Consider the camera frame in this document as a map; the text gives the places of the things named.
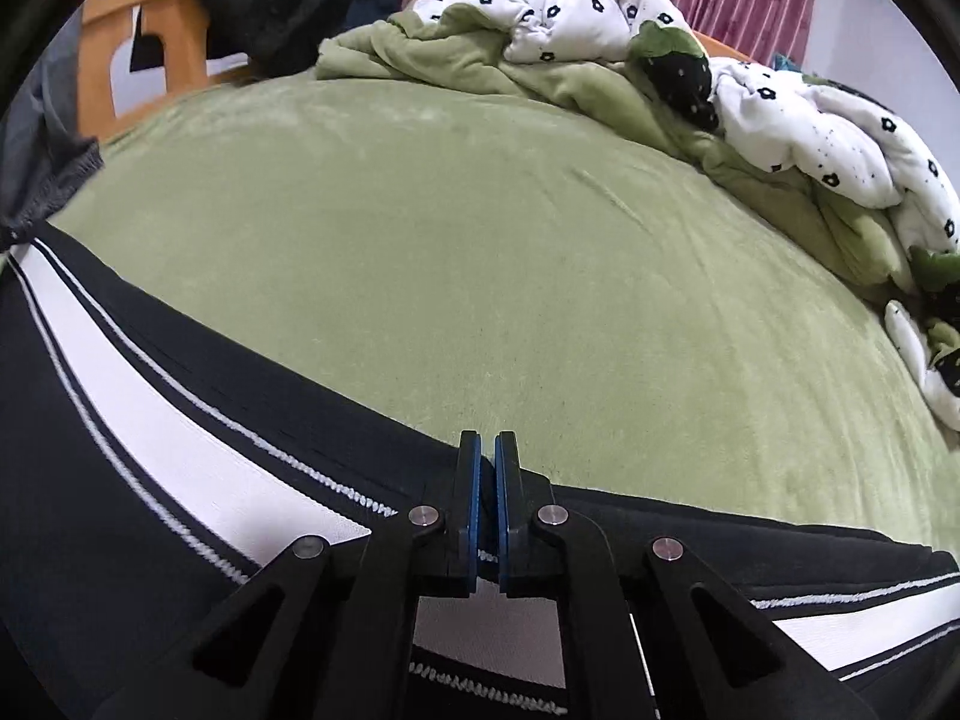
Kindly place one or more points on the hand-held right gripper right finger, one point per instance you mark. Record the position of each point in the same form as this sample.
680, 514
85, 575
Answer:
504, 510

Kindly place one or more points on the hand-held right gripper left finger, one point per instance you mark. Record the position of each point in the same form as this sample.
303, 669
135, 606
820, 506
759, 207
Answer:
469, 510

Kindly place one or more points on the black pants with white stripes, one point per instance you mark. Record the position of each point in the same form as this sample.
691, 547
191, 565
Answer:
75, 540

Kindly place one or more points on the green bed sheet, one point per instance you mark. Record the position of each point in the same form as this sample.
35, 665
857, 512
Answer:
450, 277

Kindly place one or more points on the green white plush toy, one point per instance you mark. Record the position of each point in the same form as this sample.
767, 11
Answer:
911, 345

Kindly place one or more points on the green fleece blanket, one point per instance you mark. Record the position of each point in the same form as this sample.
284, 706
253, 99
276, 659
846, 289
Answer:
465, 52

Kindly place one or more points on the black strawberry plush toy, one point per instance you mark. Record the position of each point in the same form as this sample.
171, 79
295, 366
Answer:
679, 79

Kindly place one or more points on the white floral quilt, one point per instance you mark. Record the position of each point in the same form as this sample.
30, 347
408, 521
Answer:
825, 135

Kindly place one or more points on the black jacket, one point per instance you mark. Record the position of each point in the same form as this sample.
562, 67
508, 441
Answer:
255, 0

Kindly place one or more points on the grey cloth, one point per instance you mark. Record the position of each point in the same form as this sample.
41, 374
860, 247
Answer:
45, 150

